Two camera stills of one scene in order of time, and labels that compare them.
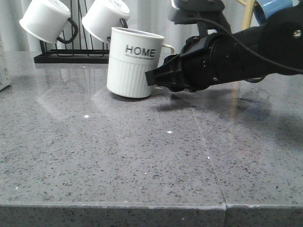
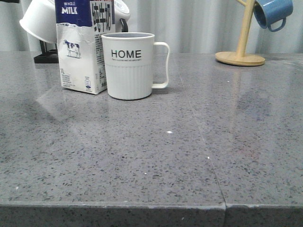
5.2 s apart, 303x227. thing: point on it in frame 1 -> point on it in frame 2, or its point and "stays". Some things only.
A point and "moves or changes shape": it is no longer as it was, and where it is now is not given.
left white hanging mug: x=47 y=21 stays
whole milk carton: x=5 y=77 -> x=80 y=24
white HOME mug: x=131 y=54 moves or changes shape
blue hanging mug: x=263 y=9 stays
